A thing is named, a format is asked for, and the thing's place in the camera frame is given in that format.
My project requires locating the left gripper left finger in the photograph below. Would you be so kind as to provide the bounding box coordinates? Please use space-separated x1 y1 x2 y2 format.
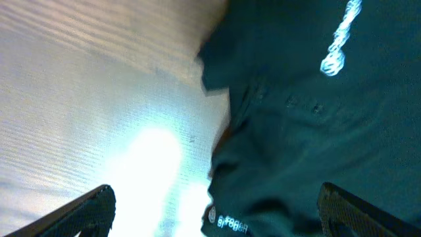
6 184 116 237

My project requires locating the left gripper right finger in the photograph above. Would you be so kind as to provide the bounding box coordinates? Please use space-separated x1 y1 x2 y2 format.
317 182 420 237

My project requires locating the black Sytrogen t-shirt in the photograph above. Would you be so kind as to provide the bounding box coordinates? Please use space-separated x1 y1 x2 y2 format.
198 0 420 236

